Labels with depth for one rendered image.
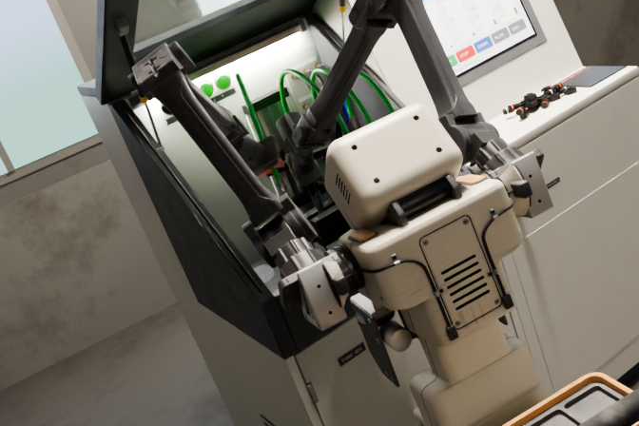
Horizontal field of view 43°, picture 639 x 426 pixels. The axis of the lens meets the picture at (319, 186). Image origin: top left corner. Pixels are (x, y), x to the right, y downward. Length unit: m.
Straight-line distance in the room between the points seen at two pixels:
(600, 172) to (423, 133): 1.26
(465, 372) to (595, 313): 1.22
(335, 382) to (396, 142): 0.90
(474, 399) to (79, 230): 3.26
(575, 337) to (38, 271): 2.91
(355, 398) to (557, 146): 0.93
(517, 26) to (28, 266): 2.90
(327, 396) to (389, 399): 0.20
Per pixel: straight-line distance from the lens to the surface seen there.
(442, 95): 1.65
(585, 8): 5.62
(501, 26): 2.67
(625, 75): 2.65
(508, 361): 1.58
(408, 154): 1.39
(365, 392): 2.20
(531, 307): 2.49
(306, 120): 1.98
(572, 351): 2.66
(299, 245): 1.43
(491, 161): 1.55
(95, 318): 4.69
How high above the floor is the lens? 1.77
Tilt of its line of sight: 18 degrees down
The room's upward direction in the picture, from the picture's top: 21 degrees counter-clockwise
